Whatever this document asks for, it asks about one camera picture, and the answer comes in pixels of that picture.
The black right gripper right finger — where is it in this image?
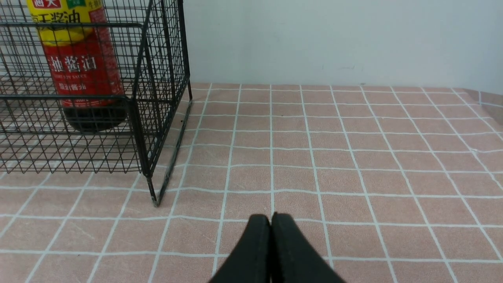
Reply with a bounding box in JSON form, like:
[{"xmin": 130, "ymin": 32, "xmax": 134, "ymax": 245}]
[{"xmin": 271, "ymin": 213, "xmax": 345, "ymax": 283}]

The light soy sauce bottle red label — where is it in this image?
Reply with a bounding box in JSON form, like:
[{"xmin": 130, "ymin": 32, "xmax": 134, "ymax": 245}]
[{"xmin": 27, "ymin": 0, "xmax": 127, "ymax": 133}]

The pink checkered tablecloth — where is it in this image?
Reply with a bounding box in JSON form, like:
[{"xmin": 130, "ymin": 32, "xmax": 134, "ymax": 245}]
[{"xmin": 1, "ymin": 83, "xmax": 502, "ymax": 283}]

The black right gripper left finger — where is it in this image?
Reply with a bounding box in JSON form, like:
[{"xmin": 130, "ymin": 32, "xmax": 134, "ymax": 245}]
[{"xmin": 210, "ymin": 214, "xmax": 271, "ymax": 283}]

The black wire mesh rack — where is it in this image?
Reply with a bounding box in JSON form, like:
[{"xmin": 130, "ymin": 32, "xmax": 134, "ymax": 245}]
[{"xmin": 1, "ymin": 0, "xmax": 193, "ymax": 206}]

